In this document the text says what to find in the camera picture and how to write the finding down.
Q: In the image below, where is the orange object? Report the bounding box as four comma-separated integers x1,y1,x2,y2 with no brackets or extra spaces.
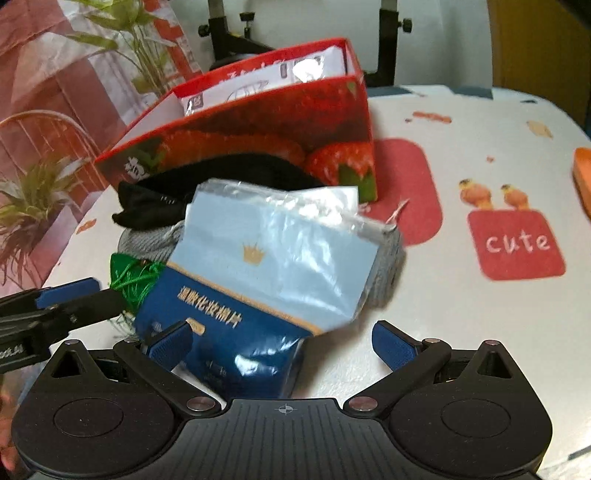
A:
573,148,591,214

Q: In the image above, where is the blue cotton pad packet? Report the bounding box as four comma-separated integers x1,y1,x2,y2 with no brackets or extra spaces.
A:
134,179,399,400

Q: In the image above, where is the brown wooden panel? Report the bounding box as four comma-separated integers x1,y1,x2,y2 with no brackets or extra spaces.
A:
488,0,591,141

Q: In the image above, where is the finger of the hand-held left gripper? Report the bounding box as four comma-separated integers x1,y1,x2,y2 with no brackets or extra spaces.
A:
28,290,128,342
0,278,103,319

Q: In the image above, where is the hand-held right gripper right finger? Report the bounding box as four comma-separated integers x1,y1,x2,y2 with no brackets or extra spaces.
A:
344,320,518,416

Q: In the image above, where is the plant print curtain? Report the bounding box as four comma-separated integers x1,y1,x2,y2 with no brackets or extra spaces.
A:
0,0,205,296

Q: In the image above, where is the white printed packet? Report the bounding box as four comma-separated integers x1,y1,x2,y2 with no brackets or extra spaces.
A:
179,60,296,116

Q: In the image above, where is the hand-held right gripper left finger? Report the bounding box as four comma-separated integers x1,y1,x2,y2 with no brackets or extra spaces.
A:
48,320,222,416

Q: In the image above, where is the black exercise bike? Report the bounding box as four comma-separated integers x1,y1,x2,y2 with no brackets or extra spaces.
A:
198,0,414,88

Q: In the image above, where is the green mesh scrubber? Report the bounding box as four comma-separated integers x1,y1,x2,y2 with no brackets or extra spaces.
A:
109,253,168,315

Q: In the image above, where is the red strawberry print box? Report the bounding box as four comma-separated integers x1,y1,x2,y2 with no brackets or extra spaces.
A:
95,38,379,204

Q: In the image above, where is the grey knitted cloth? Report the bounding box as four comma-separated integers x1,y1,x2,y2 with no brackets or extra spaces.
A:
117,220,406,310

